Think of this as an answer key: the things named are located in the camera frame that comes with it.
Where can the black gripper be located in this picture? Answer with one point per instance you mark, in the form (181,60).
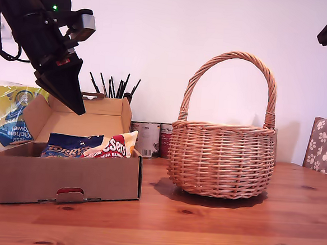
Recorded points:
(45,44)

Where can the blue Terry's chocolate bag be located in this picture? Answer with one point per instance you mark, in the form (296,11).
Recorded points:
(63,146)

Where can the red Maltesers bunnies bag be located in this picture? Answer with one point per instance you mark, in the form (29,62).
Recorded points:
(117,146)

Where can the brown cardboard box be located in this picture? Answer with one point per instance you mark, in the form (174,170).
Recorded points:
(64,174)

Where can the woven wicker basket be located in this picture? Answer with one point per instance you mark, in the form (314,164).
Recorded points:
(219,160)

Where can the black thin stick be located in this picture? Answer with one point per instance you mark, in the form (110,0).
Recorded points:
(125,86)
(113,87)
(119,89)
(103,85)
(109,88)
(136,87)
(94,82)

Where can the yellow kitchen towel pack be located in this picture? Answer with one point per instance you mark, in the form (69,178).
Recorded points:
(4,117)

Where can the dark brown brush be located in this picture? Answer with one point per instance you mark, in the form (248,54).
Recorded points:
(128,97)

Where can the white label tin can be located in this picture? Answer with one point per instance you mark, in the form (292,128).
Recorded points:
(146,139)

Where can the wooden chair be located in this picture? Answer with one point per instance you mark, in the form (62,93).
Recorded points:
(310,144)

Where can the red label tin can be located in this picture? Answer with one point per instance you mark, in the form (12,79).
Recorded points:
(164,140)

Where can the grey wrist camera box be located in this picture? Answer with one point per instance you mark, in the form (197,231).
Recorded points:
(86,24)

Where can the white wall light switch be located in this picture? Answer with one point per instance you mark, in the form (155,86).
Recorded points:
(5,28)

